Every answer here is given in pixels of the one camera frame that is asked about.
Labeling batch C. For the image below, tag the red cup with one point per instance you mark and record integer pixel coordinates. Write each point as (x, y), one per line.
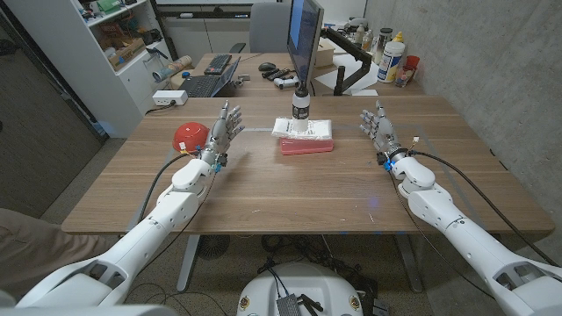
(408, 69)

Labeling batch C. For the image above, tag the wooden back desk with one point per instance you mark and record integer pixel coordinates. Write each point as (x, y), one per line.
(263, 79)

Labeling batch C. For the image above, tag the person's beige trouser leg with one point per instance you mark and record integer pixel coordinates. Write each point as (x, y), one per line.
(35, 246)

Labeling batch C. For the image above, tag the black computer mouse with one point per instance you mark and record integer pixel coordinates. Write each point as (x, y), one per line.
(267, 66)

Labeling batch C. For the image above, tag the white wipes pack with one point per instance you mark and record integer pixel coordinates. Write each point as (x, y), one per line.
(316, 128)

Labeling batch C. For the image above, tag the white robot torso base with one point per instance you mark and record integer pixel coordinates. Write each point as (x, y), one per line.
(303, 290)

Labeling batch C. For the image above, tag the rolled paper tube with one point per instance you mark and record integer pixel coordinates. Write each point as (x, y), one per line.
(172, 68)

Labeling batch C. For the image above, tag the black keyboard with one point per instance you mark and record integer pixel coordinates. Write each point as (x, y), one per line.
(218, 64)

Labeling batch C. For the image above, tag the white paper sheet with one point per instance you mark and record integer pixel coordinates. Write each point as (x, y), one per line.
(351, 74)

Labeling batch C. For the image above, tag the grey office chair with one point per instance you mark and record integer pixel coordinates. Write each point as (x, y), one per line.
(268, 27)

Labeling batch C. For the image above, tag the white power strip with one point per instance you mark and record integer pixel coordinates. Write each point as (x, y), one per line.
(169, 97)

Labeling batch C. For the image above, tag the pink plastic box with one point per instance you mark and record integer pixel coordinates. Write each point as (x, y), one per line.
(306, 146)

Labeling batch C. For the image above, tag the cardboard box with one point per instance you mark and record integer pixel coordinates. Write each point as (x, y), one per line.
(326, 52)

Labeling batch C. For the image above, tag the white wipes canister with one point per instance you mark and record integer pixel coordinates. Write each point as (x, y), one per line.
(390, 61)

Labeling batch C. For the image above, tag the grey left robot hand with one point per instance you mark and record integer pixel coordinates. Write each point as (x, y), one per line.
(223, 130)

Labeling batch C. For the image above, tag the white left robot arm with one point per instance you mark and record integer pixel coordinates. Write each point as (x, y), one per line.
(131, 239)

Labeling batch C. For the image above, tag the black remote control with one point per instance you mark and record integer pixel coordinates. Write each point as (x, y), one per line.
(276, 73)

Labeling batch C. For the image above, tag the white dispenser bottle black cap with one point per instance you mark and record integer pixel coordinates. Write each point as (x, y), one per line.
(300, 109)

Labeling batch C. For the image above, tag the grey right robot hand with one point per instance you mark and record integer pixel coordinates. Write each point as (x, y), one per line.
(385, 133)

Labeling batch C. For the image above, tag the white shelf cabinet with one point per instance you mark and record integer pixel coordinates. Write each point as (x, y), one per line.
(101, 57)

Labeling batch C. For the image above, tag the computer monitor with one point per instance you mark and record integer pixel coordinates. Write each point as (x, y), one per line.
(303, 37)

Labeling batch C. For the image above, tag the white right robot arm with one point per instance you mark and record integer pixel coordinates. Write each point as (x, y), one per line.
(474, 237)

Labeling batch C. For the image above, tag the black lid jar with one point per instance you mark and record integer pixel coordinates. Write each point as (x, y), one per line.
(384, 41)

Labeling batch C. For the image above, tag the black laptop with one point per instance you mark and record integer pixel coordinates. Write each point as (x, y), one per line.
(210, 82)

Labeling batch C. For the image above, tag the white game controller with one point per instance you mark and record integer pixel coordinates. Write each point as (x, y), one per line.
(286, 81)

